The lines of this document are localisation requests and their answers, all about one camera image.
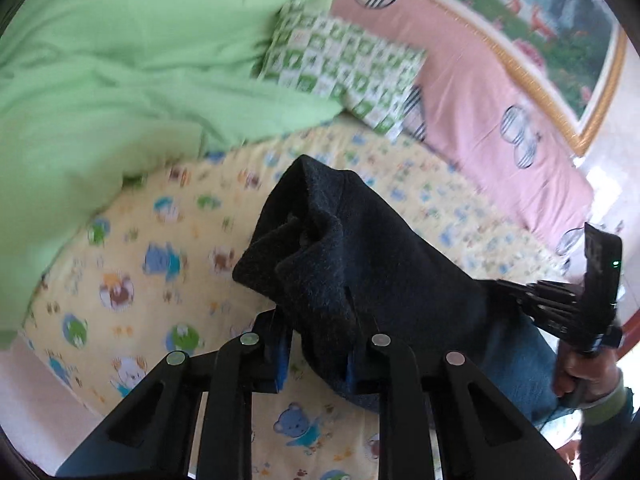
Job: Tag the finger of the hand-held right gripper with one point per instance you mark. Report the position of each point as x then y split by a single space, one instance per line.
540 301

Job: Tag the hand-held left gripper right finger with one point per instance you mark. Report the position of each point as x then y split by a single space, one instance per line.
352 371

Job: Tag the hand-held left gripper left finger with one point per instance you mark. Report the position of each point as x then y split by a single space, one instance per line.
281 360

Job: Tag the dark fleece-lined pants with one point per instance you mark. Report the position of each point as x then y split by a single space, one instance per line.
360 270

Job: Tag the person's right forearm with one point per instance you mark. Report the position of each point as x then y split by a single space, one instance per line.
607 430

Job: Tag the person's right hand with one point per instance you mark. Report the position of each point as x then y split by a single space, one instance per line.
582 371

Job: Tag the yellow cartoon bed sheet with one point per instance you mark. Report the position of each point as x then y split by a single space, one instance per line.
175 270

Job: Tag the pink printed cloth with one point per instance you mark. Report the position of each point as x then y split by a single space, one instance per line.
480 125

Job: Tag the green patterned pillow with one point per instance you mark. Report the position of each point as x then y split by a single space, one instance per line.
345 67

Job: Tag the green blanket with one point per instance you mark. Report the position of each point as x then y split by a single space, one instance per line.
130 90

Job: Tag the framed landscape wall picture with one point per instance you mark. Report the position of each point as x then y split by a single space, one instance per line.
525 25

